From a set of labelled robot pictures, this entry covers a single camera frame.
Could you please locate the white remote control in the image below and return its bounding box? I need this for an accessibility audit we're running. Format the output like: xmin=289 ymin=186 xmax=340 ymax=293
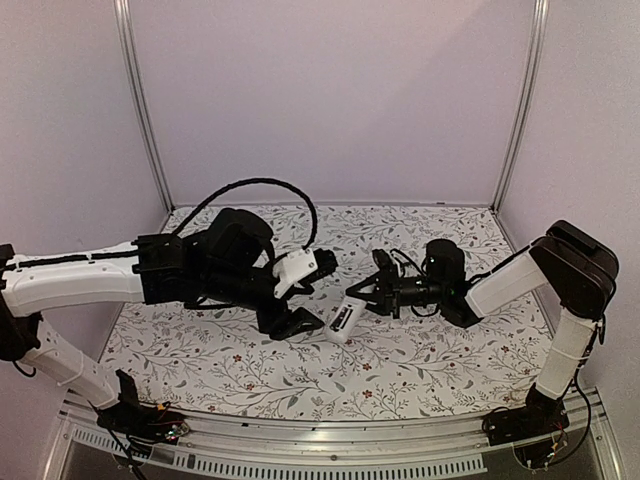
xmin=324 ymin=297 xmax=366 ymax=344

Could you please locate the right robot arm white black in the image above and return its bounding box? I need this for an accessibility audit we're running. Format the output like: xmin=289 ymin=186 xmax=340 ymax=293
xmin=344 ymin=220 xmax=620 ymax=436

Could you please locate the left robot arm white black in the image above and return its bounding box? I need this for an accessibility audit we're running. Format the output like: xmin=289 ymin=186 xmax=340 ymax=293
xmin=1 ymin=208 xmax=337 ymax=434

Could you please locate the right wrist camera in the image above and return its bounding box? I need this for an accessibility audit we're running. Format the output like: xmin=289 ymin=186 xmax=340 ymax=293
xmin=372 ymin=249 xmax=405 ymax=278

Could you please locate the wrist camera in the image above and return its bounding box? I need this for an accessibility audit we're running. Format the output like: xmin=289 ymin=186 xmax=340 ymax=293
xmin=372 ymin=249 xmax=405 ymax=278
xmin=272 ymin=248 xmax=338 ymax=299

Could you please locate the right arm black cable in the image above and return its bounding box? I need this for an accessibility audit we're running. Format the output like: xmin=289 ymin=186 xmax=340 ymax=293
xmin=392 ymin=248 xmax=431 ymax=276

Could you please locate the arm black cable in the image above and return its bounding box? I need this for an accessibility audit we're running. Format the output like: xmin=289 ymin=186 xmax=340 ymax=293
xmin=392 ymin=248 xmax=431 ymax=276
xmin=172 ymin=177 xmax=319 ymax=251

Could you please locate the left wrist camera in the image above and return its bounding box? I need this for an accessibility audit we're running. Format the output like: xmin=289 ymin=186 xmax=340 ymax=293
xmin=272 ymin=248 xmax=338 ymax=299

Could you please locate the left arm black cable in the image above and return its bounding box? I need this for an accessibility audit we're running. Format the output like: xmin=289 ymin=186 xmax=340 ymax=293
xmin=172 ymin=177 xmax=319 ymax=251

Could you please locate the front aluminium rail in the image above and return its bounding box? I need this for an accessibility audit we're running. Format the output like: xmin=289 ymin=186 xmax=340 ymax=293
xmin=43 ymin=389 xmax=627 ymax=479

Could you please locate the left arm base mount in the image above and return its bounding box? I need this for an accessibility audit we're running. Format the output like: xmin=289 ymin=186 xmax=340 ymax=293
xmin=96 ymin=370 xmax=190 ymax=444

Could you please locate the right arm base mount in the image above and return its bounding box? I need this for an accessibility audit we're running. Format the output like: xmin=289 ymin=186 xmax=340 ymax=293
xmin=481 ymin=385 xmax=569 ymax=470

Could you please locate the right aluminium frame post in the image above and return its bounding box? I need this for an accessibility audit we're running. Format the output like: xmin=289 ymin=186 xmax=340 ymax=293
xmin=491 ymin=0 xmax=549 ymax=214

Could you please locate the aluminium frame post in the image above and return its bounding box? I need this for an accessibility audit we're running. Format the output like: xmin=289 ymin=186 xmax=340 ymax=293
xmin=491 ymin=0 xmax=549 ymax=214
xmin=113 ymin=0 xmax=175 ymax=213

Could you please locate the left aluminium frame post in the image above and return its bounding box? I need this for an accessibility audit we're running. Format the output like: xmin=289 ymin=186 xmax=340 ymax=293
xmin=113 ymin=0 xmax=175 ymax=213

